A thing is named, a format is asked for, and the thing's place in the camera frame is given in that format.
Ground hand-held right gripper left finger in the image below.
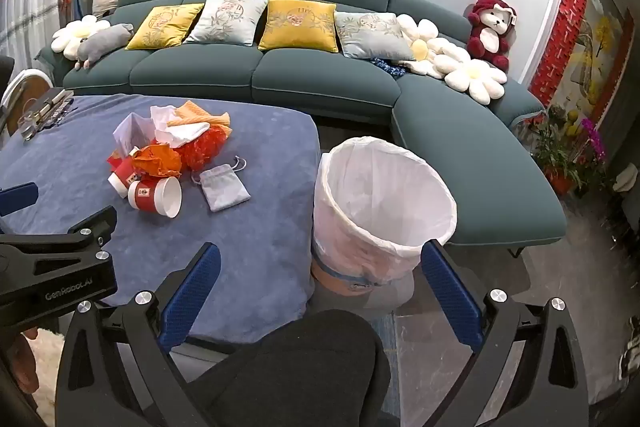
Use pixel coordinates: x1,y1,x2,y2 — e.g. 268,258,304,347
55,242,223,427

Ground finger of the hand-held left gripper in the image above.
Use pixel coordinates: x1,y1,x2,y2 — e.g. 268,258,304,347
0,183,39,217
70,206,119,258

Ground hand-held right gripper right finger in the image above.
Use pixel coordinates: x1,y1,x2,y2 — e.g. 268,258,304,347
420,239,591,427

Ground red and white paper cup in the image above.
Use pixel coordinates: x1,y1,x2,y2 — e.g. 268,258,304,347
127,177,183,219
108,162,146,198

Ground orange plastic bag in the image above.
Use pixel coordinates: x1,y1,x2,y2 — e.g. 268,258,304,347
131,144,183,178

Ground white paper sheet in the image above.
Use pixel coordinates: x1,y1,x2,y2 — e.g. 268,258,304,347
112,112,156,152

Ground grey drawstring pouch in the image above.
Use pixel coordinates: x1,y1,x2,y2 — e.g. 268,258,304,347
191,155,251,212

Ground trash bin with white liner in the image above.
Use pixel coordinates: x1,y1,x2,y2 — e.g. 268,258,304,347
310,136,458,308

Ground white tissue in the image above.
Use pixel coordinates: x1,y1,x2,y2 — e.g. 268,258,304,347
150,105,211,145

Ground orange-red mesh netting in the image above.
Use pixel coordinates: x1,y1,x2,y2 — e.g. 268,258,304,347
177,127,233,172

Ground orange waffle cloth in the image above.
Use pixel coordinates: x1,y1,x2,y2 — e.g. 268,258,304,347
167,99,232,128

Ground person's left hand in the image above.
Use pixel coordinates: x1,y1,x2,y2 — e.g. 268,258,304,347
0,326,40,403

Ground white fluffy rug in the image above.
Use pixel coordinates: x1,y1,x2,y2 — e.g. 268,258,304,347
25,327,66,413

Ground white and wooden chair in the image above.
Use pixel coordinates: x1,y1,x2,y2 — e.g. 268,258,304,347
0,68,53,138

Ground person's dark trouser leg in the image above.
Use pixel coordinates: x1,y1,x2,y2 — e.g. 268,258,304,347
185,309,391,427

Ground grey plush toy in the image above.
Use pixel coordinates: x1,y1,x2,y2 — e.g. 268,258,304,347
75,23,136,70

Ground green potted plant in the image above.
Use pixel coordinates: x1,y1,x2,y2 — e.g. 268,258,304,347
530,106,587,196

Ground sneaker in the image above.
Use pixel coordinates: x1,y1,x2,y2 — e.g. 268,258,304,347
617,314,640,380

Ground yellow embroidered pillow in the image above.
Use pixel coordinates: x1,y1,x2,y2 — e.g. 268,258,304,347
257,0,341,54
125,3,206,51

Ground purple orchid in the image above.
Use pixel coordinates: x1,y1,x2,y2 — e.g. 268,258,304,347
575,117,611,168

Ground light blue embroidered pillow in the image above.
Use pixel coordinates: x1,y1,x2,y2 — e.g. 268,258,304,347
182,0,269,46
334,12,416,60

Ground blue patterned cloth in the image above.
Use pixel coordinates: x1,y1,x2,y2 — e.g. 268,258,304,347
370,56,408,80

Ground teal curved sofa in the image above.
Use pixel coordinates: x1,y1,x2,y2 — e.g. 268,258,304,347
35,0,568,258

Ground red bear plush toy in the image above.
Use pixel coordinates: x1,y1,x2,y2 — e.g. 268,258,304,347
466,0,518,72

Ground framed flower painting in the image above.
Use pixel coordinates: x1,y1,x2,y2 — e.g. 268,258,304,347
567,0,636,122

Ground red wall decoration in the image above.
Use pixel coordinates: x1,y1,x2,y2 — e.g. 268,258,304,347
530,0,593,108

